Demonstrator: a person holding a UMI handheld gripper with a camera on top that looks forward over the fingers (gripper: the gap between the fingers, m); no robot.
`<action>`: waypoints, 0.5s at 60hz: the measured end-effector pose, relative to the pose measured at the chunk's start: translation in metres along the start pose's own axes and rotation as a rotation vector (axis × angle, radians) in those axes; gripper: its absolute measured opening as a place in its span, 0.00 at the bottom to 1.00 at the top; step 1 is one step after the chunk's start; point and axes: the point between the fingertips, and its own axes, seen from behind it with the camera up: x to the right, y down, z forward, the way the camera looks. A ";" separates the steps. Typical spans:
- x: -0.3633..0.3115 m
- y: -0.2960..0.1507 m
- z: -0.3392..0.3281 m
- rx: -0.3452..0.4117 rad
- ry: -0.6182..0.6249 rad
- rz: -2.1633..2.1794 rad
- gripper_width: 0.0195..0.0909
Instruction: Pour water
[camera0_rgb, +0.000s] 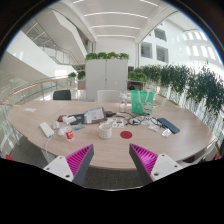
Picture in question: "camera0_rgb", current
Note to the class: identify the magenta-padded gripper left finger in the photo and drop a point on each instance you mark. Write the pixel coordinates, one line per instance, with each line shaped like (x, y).
(59, 166)

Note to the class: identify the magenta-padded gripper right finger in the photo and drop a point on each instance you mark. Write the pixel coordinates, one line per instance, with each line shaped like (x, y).
(165, 165)

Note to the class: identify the clear red-labelled water bottle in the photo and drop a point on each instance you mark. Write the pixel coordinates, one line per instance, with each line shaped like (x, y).
(69, 134)

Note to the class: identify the white sachet packet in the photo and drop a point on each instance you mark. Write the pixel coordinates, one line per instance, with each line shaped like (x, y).
(166, 133)

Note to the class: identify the white power strip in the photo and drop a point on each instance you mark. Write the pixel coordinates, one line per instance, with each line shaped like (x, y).
(46, 129)

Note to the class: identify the dark blue keyboard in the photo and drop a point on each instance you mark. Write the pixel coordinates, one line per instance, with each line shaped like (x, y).
(168, 125)

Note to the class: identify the small white box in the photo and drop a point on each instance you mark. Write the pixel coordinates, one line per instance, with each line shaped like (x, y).
(70, 119)

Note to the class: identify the red and black small case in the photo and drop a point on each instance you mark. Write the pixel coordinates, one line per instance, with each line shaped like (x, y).
(61, 117)

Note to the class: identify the flat round red coaster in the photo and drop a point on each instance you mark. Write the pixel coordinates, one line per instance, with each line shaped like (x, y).
(126, 134)

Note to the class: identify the black folder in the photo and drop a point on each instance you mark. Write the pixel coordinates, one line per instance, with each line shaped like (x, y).
(79, 119)

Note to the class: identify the white grid-pattern mug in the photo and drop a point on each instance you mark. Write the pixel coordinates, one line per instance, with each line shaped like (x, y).
(105, 131)

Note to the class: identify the brown-covered open book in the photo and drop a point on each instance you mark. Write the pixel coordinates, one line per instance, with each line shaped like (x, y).
(94, 115)

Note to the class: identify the white paper note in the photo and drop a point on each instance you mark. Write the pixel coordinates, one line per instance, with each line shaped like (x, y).
(30, 109)

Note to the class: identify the colourful sticker sheet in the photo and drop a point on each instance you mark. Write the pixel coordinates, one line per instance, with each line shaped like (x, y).
(116, 122)

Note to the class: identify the green tote bag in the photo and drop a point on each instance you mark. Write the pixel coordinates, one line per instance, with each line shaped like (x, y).
(142, 101)

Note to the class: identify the black chair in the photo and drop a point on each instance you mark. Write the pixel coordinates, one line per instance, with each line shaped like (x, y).
(62, 95)

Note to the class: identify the black power adapter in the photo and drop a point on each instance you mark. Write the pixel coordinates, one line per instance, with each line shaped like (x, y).
(109, 113)

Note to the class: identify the clear white-lidded shaker bottle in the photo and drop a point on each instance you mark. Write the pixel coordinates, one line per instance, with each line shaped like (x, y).
(123, 104)

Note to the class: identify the glass railing with wooden handrail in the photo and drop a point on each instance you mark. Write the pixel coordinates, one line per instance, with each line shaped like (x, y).
(33, 87)

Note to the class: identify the green plant hedge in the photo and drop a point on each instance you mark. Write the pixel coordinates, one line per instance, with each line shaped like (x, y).
(186, 83)

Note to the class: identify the white chair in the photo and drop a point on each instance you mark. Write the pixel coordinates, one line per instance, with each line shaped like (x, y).
(109, 96)

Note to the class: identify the brown planter with plant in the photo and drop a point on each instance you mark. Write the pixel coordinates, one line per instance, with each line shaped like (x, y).
(81, 80)

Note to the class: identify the dark planter with plant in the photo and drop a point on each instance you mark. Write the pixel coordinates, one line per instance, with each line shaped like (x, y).
(136, 80)

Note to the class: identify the small potted green plant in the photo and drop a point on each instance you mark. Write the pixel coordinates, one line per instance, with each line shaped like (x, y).
(72, 75)

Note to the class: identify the white cabinet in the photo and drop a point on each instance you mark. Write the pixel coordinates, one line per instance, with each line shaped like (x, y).
(106, 78)

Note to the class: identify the green plants atop cabinet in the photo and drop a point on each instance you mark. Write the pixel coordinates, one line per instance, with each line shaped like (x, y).
(106, 55)

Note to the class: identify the ceiling light strips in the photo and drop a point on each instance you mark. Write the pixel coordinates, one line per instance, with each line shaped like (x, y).
(116, 14)

